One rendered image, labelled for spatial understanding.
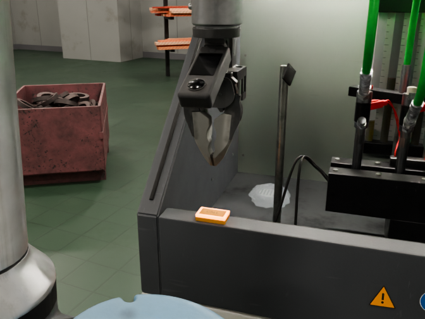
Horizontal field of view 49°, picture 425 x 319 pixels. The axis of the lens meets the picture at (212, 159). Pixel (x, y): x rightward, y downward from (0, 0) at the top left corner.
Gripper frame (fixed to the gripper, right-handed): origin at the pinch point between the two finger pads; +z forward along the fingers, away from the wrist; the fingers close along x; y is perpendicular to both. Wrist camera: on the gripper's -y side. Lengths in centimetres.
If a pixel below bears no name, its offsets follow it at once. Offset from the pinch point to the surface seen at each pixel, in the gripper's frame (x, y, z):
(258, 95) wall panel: 4, 52, 1
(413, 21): -30, 39, -19
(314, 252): -16.9, -2.1, 12.5
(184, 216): 4.6, -0.8, 10.4
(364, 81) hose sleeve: -21.7, 12.2, -11.4
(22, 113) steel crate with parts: 189, 183, 52
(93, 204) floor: 135, 173, 106
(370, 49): -22.0, 6.9, -17.0
